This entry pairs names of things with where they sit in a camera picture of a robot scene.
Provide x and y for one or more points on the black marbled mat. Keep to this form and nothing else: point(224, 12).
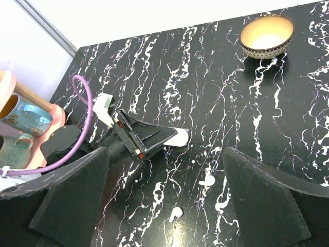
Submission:
point(198, 78)

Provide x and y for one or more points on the gold bowl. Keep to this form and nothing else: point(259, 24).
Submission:
point(267, 37)

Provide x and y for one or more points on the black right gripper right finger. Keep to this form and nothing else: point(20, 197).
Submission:
point(274, 208)

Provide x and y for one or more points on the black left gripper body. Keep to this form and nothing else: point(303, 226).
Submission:
point(119, 142)

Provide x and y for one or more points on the butterfly turquoise mug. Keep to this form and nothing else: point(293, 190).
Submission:
point(25, 116)

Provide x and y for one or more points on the white earbud lower centre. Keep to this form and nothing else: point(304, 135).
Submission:
point(176, 212)

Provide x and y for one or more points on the pink two-tier shelf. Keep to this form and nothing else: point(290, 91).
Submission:
point(10, 86)

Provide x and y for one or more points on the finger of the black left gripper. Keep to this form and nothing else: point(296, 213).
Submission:
point(152, 147)
point(147, 133)

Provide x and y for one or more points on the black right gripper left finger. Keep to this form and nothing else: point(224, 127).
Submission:
point(56, 209)

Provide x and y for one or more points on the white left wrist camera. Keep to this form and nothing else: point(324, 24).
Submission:
point(101, 107)

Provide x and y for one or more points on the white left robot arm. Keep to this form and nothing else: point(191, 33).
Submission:
point(63, 140)

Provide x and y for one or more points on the green speckled mug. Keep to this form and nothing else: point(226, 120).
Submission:
point(16, 152)

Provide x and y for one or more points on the white earbud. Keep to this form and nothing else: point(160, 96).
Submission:
point(176, 212)
point(208, 181)

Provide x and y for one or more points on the white oval charging case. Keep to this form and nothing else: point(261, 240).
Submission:
point(180, 139)

